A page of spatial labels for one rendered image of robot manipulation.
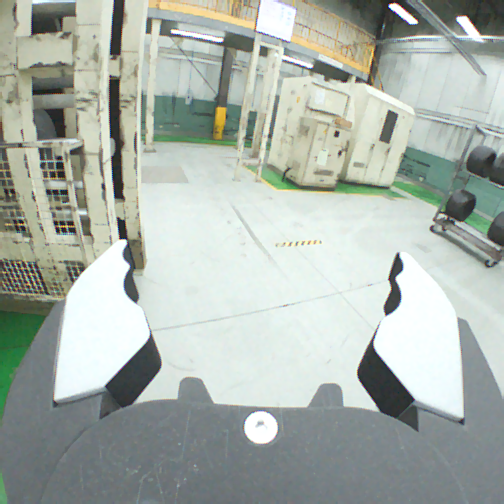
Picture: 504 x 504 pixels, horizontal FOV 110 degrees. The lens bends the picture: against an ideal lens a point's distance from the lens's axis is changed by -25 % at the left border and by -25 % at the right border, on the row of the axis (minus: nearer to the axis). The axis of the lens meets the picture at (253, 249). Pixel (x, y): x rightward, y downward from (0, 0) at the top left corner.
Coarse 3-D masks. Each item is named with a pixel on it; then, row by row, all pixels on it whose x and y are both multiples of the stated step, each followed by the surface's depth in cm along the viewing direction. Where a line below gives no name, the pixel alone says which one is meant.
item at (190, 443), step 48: (192, 384) 5; (336, 384) 5; (96, 432) 3; (144, 432) 4; (192, 432) 4; (240, 432) 4; (288, 432) 4; (336, 432) 4; (384, 432) 4; (48, 480) 2; (96, 480) 3; (144, 480) 3; (192, 480) 3; (240, 480) 3; (288, 480) 3; (336, 480) 3; (384, 480) 3; (432, 480) 3
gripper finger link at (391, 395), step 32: (416, 288) 8; (384, 320) 7; (416, 320) 6; (448, 320) 6; (384, 352) 6; (416, 352) 6; (448, 352) 5; (384, 384) 5; (416, 384) 5; (448, 384) 5; (448, 416) 4
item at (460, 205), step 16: (480, 144) 306; (480, 160) 276; (496, 160) 256; (480, 176) 292; (496, 176) 260; (448, 192) 331; (464, 192) 316; (448, 208) 335; (464, 208) 351; (448, 224) 360; (464, 224) 322; (496, 224) 264; (480, 240) 325; (496, 240) 270; (496, 256) 268
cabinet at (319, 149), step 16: (304, 128) 388; (320, 128) 368; (336, 128) 379; (304, 144) 394; (320, 144) 385; (336, 144) 398; (304, 160) 399; (320, 160) 403; (336, 160) 417; (288, 176) 449; (304, 176) 409; (320, 176) 423; (336, 176) 438
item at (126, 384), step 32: (128, 256) 10; (96, 288) 7; (128, 288) 8; (64, 320) 6; (96, 320) 6; (128, 320) 6; (64, 352) 5; (96, 352) 5; (128, 352) 5; (64, 384) 4; (96, 384) 5; (128, 384) 5
